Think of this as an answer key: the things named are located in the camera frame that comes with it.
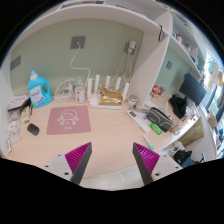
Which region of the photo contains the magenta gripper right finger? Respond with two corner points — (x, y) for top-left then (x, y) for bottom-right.
(132, 143), (160, 185)

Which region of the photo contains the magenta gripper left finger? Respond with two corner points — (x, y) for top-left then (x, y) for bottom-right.
(65, 142), (92, 185)

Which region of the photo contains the pink mouse pad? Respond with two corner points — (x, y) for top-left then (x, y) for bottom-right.
(47, 106), (91, 135)

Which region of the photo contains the black computer mouse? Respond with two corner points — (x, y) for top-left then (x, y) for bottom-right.
(27, 123), (40, 136)

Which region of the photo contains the black computer monitor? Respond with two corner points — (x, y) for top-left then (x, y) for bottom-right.
(179, 74), (206, 105)

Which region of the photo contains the white tube with green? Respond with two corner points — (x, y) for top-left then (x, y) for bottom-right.
(144, 136), (154, 150)

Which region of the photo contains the green small box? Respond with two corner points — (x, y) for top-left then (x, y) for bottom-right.
(150, 123), (162, 135)

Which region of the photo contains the grey zip pouch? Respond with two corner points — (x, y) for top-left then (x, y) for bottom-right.
(146, 107), (172, 132)

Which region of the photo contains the white remote control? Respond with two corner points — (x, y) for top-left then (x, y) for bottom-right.
(127, 110), (150, 133)

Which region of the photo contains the small grey tin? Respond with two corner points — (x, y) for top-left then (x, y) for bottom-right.
(128, 95), (138, 109)

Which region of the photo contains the black bag on desk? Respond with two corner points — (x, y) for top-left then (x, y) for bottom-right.
(169, 95), (187, 119)

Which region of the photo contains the white wifi router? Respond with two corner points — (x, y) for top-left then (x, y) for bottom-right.
(87, 75), (129, 110)

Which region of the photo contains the white can with label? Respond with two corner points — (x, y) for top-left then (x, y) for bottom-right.
(75, 87), (85, 104)

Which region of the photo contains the gold foil bag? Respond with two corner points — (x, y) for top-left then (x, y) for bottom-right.
(99, 88), (123, 106)

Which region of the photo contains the clear glass jar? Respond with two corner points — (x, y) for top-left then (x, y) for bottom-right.
(76, 76), (84, 87)

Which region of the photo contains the stack of papers and snacks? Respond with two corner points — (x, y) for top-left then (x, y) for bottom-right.
(7, 94), (31, 122)

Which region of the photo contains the blue detergent bottle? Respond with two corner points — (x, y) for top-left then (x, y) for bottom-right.
(27, 70), (52, 108)

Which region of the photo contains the white coiled cable bundle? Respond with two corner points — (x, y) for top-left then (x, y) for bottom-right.
(53, 77), (77, 103)

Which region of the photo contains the white wall power adapter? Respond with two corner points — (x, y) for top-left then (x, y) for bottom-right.
(125, 40), (136, 54)

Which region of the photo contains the grey wall socket plate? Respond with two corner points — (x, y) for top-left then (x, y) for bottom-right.
(71, 36), (86, 49)

